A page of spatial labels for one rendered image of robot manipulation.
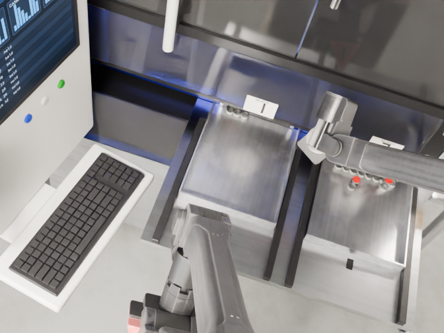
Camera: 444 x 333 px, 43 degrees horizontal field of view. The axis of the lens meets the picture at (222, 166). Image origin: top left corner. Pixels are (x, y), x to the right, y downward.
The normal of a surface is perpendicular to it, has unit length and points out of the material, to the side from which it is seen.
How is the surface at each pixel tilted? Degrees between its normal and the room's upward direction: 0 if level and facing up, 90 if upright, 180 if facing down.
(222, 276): 41
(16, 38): 90
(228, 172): 0
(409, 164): 57
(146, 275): 0
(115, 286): 0
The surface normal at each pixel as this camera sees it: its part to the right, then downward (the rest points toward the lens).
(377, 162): -0.69, -0.12
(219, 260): 0.32, -0.91
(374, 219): 0.16, -0.54
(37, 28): 0.88, 0.46
